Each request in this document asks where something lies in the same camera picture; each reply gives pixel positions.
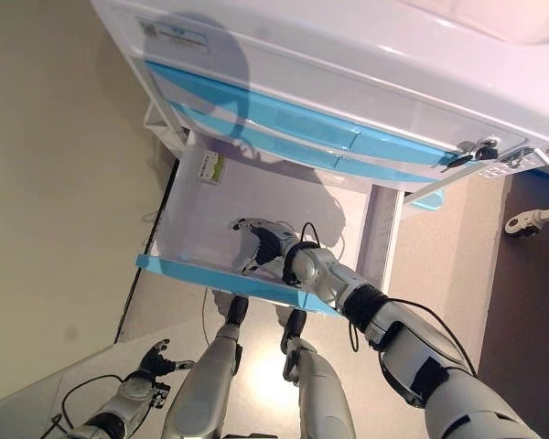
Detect bed caster wheel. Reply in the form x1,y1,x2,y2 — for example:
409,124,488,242
505,210,542,237

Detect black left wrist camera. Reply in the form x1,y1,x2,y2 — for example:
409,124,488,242
152,383,173,409

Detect white cart side bin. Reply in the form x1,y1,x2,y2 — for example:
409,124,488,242
141,100,189,153

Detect blue white cart drawer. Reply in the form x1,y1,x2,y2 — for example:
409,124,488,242
144,59,464,169
173,102,441,185

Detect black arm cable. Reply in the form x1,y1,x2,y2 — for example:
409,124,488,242
39,373,135,439
298,221,478,377

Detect deep blue fronted cart drawer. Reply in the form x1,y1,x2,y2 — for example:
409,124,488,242
135,131,406,317

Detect blue lidded waste bin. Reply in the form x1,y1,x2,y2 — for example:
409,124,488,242
404,188,446,213

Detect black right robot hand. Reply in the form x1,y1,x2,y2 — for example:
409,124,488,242
231,218,303,275

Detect black floor edge strip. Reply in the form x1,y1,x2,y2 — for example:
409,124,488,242
113,159,180,345

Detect grey right robot leg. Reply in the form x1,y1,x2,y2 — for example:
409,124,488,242
281,308,357,439

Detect grey left robot leg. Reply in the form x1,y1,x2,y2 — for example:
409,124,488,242
162,294,251,439

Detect black cart keys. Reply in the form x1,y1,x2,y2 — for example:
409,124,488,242
450,138,501,170

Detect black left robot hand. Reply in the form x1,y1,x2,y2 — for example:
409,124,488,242
139,338,196,379

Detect green white medicine box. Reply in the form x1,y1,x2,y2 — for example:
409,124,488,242
196,151,226,186

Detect white medical cart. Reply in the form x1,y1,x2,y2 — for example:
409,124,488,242
89,0,549,317

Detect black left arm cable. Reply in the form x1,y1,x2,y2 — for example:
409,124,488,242
39,373,135,439

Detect grey robot leg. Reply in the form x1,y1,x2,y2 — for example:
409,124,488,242
162,294,251,439
281,308,357,439

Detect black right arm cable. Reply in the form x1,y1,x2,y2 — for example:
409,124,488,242
298,221,478,377

